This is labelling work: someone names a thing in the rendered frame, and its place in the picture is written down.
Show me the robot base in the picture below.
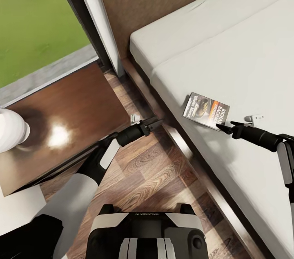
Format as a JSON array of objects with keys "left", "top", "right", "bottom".
[{"left": 85, "top": 204, "right": 209, "bottom": 259}]

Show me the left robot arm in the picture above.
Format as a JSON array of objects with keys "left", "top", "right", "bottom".
[{"left": 0, "top": 114, "right": 165, "bottom": 259}]

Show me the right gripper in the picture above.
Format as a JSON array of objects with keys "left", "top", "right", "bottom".
[{"left": 216, "top": 121, "right": 267, "bottom": 146}]

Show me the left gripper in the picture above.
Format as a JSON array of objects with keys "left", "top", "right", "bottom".
[{"left": 125, "top": 115, "right": 165, "bottom": 142}]

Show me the hardback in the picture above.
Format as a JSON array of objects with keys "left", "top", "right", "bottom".
[{"left": 183, "top": 92, "right": 230, "bottom": 132}]

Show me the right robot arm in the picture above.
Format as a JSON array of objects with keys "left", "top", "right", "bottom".
[{"left": 216, "top": 114, "right": 294, "bottom": 236}]

